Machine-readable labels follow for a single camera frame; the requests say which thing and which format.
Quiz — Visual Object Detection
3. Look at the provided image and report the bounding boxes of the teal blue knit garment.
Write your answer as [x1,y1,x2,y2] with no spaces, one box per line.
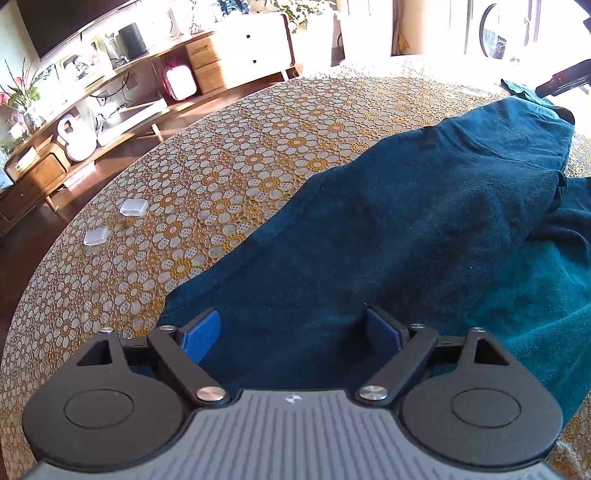
[160,85,590,418]

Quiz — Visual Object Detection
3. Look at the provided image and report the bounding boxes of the clear plastic box near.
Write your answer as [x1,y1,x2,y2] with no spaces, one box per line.
[83,227,110,246]

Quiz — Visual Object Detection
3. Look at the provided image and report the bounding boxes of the clear plastic box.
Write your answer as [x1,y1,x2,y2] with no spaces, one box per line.
[119,199,148,217]
[83,227,110,246]

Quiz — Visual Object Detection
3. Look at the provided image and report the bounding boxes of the clear plastic box far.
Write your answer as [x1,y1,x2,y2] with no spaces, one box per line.
[119,199,148,217]

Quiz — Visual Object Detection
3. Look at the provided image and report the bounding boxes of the gold floral lace tablecloth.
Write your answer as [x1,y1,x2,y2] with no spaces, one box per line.
[0,55,591,480]

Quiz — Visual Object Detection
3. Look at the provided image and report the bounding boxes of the long wooden media console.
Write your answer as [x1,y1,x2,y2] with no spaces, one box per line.
[0,13,304,236]

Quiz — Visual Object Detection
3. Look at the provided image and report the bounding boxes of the white kettle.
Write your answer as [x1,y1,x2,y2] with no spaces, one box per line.
[57,114,97,163]

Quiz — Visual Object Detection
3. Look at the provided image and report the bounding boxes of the pink white square appliance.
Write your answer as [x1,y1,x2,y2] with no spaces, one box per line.
[162,64,197,101]

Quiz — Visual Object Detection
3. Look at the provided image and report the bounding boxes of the pink flower vase arrangement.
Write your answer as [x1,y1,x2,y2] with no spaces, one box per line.
[1,58,51,154]

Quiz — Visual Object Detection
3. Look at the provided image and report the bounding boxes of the black speaker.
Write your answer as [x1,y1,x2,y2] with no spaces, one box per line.
[118,22,147,60]

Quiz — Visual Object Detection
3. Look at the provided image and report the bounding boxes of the white drawer cabinet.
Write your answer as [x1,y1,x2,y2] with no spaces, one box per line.
[212,12,294,88]

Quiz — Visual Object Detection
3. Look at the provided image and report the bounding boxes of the black flat television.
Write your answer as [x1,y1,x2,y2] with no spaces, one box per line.
[16,0,133,59]

